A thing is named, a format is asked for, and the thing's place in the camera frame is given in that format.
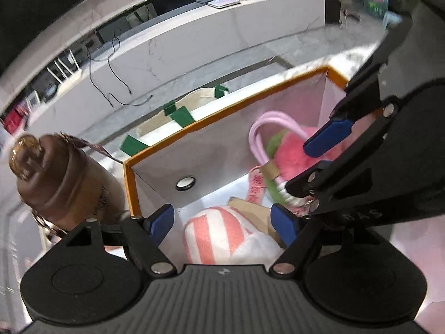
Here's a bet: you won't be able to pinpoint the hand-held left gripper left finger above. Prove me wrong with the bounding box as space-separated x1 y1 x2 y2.
62 203 178 276

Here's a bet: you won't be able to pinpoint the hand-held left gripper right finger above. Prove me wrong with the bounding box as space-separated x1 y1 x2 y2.
268 203 383 276

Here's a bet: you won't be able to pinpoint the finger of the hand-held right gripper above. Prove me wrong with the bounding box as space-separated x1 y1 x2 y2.
303 17 415 158
285 110 418 217

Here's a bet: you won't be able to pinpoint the pink pompom keychain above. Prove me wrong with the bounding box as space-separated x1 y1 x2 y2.
247 110 349 216

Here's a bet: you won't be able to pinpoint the white plush with striped cup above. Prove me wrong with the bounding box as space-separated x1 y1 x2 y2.
182 205 285 274

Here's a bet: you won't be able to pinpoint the orange gift box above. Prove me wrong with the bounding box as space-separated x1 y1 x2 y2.
123 65 350 251

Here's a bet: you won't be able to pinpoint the marble desktop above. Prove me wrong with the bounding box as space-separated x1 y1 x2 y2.
0 40 386 325

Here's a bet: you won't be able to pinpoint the brown card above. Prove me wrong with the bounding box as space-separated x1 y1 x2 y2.
227 196 276 238

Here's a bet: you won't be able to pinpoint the green plush piece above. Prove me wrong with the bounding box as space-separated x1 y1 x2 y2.
266 129 291 157

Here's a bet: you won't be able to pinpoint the brown bottle with gold cap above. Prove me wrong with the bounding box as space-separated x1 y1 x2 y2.
8 132 131 232

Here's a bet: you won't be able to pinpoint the blue stool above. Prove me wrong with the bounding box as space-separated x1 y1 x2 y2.
383 10 404 31

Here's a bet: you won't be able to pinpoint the long white cabinet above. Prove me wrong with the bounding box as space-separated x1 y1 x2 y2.
0 0 326 136

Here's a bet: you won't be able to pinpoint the white laptop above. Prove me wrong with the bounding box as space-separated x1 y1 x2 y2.
207 0 241 9

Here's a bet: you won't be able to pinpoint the red box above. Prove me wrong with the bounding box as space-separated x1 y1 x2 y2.
1 106 31 133

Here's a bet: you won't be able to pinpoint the white router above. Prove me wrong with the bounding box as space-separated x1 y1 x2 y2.
46 48 85 85

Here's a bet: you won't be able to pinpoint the black television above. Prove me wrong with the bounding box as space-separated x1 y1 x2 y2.
0 0 135 77

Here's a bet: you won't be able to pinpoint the canvas tote bag green straps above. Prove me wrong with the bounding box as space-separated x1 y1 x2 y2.
120 85 231 157

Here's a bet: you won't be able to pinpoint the black cable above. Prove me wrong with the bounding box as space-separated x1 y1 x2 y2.
86 36 155 109

